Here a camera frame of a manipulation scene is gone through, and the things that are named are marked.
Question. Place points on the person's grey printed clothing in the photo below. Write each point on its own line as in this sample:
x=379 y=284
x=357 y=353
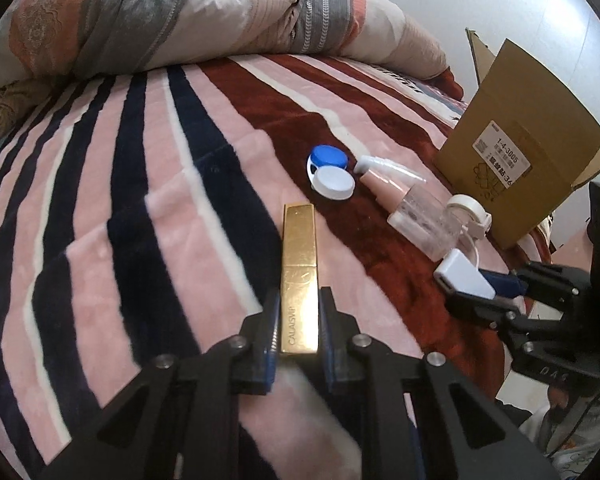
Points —
x=575 y=435

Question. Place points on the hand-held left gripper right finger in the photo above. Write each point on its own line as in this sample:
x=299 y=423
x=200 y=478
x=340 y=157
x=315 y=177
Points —
x=328 y=352

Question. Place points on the grey orange patchwork quilt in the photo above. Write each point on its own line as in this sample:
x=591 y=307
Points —
x=190 y=15

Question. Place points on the white power adapter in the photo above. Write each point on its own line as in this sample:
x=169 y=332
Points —
x=462 y=272

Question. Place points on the gold rectangular lipstick case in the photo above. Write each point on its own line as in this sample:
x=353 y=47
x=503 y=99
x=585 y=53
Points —
x=300 y=280

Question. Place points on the brown cardboard box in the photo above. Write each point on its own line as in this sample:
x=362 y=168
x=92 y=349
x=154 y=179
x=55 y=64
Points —
x=525 y=125

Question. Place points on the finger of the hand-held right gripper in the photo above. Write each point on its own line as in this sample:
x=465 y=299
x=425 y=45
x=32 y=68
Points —
x=480 y=307
x=505 y=285

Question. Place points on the blue printed bed sheet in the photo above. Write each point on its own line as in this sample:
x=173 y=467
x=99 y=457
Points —
x=430 y=92

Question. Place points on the brown crumpled cloth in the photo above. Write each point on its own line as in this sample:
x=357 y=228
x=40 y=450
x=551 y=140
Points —
x=10 y=110

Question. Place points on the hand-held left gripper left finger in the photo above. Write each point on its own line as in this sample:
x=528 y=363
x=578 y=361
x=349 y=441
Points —
x=270 y=345

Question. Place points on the pink striped plush blanket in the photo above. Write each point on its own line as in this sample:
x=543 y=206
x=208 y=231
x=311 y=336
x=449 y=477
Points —
x=145 y=220

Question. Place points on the blue white contact lens case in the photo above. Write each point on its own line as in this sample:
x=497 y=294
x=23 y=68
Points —
x=332 y=180

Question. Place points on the clear pink pump bottle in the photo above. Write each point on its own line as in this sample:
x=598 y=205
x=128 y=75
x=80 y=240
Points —
x=415 y=210

